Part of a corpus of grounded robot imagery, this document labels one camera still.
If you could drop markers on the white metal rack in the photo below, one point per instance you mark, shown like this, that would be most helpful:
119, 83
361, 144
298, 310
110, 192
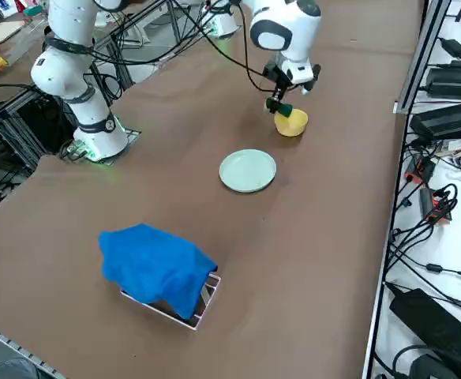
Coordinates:
194, 324

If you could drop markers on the long black box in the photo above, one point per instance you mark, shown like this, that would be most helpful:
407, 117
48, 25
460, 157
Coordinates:
457, 83

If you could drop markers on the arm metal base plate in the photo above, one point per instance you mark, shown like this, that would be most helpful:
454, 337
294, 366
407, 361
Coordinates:
135, 133

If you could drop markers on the green and yellow sponge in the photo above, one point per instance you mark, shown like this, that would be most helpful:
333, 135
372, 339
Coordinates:
286, 110

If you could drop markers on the small yellow dish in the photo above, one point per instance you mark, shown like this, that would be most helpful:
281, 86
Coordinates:
293, 125

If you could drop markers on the orange and black device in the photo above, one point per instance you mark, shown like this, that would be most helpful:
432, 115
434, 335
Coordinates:
420, 169
432, 205

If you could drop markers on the pale green plate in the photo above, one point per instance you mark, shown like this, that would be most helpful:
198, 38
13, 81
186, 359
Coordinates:
248, 170

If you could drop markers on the wooden board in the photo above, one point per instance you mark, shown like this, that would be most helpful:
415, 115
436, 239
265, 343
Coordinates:
3, 32

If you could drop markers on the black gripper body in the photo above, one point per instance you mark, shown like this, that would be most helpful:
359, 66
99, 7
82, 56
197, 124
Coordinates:
272, 71

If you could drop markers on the blue cloth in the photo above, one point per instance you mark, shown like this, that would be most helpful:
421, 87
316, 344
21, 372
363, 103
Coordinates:
147, 260

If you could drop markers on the aluminium profile post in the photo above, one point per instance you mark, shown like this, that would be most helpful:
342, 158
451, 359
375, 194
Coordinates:
422, 55

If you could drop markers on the flat black box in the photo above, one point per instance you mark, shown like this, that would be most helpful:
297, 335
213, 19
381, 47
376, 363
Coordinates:
447, 120

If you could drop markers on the small black power adapter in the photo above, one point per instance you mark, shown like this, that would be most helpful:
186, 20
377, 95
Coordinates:
453, 47

